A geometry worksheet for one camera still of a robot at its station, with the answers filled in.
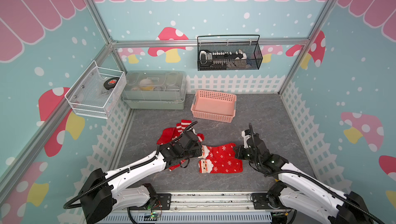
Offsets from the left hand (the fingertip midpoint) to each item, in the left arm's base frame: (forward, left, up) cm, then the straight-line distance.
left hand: (201, 151), depth 79 cm
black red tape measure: (+26, +47, +23) cm, 58 cm away
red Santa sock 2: (+2, -12, -5) cm, 14 cm away
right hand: (+2, -16, -1) cm, 16 cm away
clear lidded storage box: (+41, +32, +4) cm, 52 cm away
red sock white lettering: (+15, +21, -10) cm, 28 cm away
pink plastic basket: (+40, -8, -10) cm, 42 cm away
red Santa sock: (-4, -11, -11) cm, 16 cm away
